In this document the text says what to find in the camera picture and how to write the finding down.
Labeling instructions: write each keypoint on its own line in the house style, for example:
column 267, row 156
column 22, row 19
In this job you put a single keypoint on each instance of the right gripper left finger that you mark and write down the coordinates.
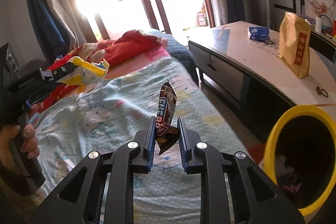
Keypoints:
column 100, row 184

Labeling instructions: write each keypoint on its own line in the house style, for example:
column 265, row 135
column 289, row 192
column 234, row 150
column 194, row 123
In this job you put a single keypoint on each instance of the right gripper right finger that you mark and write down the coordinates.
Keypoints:
column 233, row 187

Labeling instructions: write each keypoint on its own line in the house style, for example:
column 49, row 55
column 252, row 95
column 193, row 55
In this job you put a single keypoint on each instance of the brown chocolate bar wrapper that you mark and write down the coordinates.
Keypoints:
column 166, row 135

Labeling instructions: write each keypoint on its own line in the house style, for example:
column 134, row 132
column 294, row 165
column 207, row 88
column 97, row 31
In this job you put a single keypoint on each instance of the yellow rim trash bin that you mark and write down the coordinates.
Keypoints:
column 301, row 148

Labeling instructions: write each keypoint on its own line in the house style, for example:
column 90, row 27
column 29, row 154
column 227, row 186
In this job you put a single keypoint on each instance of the left hand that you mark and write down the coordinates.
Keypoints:
column 24, row 140

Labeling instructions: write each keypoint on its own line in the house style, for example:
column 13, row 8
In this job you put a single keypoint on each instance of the Hello Kitty blue blanket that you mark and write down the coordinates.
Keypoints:
column 109, row 115

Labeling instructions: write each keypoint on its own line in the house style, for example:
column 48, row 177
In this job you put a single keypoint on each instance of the dark blue left curtain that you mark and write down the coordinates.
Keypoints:
column 55, row 26

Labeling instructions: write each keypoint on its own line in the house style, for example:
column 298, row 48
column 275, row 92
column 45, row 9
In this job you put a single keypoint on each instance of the purple foil wrapper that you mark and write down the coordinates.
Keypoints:
column 292, row 188

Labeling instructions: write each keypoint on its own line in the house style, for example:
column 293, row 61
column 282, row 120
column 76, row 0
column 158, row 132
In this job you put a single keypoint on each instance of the white coffee table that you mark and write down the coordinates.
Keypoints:
column 227, row 56

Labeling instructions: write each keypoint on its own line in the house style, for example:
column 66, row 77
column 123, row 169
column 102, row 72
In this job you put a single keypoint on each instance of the red floral quilt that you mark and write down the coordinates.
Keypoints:
column 132, row 51

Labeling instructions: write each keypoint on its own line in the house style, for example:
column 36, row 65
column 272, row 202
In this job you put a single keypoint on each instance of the blue tissue pack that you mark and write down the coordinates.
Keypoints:
column 260, row 34

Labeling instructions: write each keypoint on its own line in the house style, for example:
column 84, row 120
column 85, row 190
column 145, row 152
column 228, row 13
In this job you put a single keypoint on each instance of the brown paper bag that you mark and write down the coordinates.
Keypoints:
column 294, row 44

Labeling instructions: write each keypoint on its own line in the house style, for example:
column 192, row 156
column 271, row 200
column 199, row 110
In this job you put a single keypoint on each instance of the black white TV cabinet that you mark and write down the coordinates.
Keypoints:
column 322, row 45

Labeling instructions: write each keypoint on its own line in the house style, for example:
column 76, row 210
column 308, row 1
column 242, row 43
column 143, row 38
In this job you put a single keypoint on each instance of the white vase red flowers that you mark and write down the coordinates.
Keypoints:
column 319, row 9

